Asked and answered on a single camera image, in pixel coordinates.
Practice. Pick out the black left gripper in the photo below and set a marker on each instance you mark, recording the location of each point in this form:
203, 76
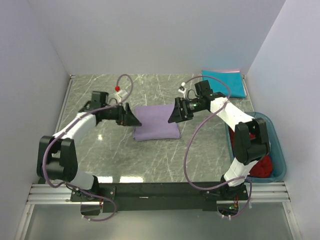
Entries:
127, 117

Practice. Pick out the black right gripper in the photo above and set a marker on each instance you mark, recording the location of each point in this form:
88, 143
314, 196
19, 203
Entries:
177, 116

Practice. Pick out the purple t-shirt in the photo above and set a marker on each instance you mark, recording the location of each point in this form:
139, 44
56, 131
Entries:
154, 123

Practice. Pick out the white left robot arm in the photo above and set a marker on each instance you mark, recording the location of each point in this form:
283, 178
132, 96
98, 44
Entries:
57, 157

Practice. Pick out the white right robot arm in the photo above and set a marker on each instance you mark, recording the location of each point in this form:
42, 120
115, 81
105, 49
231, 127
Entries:
221, 107

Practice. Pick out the folded teal t-shirt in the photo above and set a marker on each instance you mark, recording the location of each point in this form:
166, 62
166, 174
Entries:
215, 85

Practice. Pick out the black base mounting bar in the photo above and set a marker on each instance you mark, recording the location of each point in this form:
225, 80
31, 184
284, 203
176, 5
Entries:
139, 196

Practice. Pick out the red t-shirt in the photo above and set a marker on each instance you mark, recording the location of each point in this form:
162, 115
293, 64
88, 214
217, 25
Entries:
262, 169

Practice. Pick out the blue plastic laundry basket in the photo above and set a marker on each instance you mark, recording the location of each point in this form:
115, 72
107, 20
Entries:
277, 155

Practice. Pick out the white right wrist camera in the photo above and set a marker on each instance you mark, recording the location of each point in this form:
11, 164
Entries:
182, 89

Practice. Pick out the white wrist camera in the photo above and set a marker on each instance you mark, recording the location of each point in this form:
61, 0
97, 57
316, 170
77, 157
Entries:
120, 94
182, 89

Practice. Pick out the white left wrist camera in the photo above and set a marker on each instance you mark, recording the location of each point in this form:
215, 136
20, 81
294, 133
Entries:
120, 94

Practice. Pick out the aluminium frame rail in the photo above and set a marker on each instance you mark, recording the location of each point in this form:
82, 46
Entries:
43, 194

